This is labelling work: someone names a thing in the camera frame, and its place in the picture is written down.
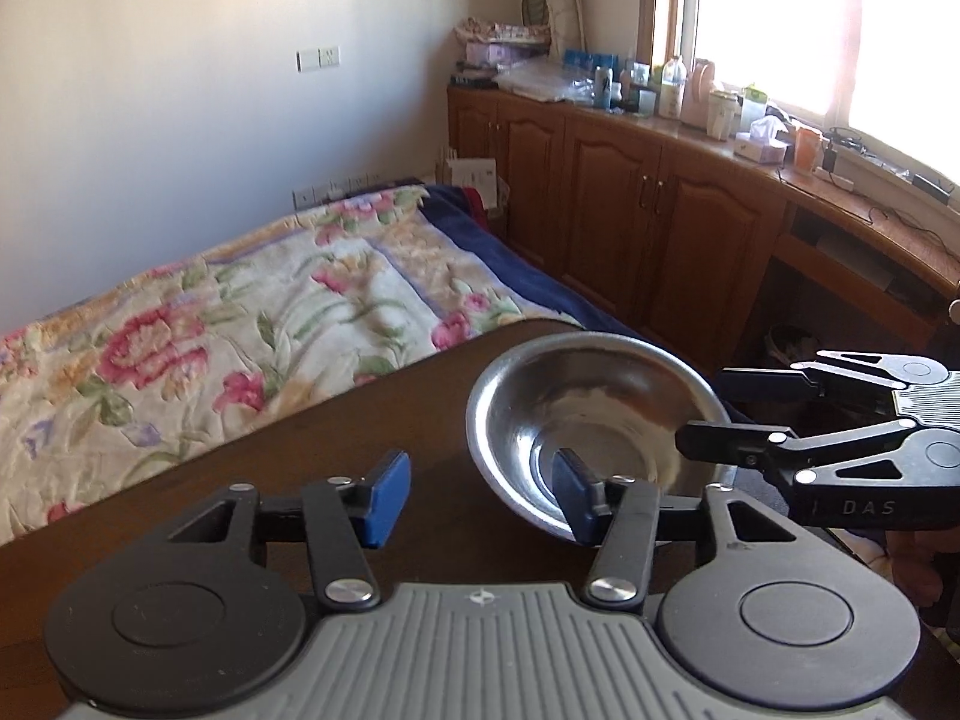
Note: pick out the window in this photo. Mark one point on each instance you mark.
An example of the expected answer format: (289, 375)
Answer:
(885, 68)

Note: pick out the small stainless steel bowl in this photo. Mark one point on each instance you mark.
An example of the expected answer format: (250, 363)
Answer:
(615, 401)

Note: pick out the dark blue red blanket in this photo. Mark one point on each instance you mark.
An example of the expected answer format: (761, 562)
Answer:
(451, 210)

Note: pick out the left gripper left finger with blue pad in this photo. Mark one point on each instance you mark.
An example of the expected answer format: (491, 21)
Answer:
(338, 520)

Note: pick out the clear plastic bag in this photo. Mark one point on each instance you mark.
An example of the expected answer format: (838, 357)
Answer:
(546, 81)

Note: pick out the pink floral folded cloth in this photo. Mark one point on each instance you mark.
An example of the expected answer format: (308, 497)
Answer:
(474, 30)

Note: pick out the pink bottle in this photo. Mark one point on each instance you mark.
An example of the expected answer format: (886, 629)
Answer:
(699, 83)

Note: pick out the white wall switch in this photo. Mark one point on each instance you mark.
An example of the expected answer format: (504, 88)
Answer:
(317, 59)

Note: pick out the floral bed quilt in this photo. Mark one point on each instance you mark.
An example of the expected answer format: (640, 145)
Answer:
(182, 359)

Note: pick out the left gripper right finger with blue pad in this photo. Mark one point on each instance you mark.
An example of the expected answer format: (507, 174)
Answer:
(624, 521)

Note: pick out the white jar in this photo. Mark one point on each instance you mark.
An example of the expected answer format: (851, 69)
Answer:
(723, 114)

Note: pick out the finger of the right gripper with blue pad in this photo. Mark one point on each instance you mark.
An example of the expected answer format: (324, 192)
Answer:
(833, 373)
(898, 454)

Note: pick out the white lotion bottle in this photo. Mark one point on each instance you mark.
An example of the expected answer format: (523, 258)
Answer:
(673, 79)

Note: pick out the tissue box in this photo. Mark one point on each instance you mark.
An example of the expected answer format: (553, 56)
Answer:
(764, 142)

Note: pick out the white paper bag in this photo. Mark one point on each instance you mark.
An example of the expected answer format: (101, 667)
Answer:
(479, 174)

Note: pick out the wooden cabinet row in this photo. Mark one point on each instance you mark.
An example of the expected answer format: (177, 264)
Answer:
(697, 248)

